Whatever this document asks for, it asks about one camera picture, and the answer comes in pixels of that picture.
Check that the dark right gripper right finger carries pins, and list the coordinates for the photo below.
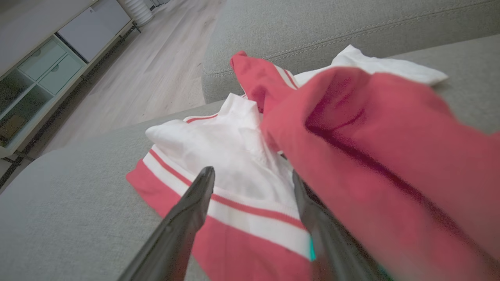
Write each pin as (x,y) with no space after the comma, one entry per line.
(332,253)

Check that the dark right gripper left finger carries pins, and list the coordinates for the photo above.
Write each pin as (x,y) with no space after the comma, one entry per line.
(172,242)

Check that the red white basketball jersey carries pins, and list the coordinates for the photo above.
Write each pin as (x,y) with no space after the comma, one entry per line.
(390,156)

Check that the grey fabric sofa seat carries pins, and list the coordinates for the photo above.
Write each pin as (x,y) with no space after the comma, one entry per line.
(70,203)

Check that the pale cabinet drawer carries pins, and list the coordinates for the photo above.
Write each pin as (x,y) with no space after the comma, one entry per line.
(60,74)
(41,58)

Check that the grey fabric sofa cushion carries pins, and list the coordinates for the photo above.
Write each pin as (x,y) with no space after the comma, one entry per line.
(304,27)

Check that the white cabinet door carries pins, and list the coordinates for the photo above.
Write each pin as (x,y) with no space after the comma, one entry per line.
(93,27)

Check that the white ribbed vase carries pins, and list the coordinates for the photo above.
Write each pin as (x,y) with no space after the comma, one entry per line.
(138,11)

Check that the white low cabinet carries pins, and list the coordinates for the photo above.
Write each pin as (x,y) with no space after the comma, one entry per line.
(23,35)

